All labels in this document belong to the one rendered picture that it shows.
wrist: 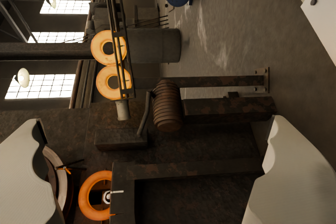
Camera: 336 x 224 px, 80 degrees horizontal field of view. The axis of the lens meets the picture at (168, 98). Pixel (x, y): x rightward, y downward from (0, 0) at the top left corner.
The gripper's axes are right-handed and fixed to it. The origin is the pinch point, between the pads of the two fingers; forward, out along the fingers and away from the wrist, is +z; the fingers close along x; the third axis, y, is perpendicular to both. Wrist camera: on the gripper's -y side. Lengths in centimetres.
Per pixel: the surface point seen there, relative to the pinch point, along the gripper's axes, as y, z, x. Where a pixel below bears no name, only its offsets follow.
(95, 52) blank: 18, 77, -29
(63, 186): 62, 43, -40
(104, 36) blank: 12, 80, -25
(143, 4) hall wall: 76, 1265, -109
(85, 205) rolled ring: 67, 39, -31
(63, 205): 65, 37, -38
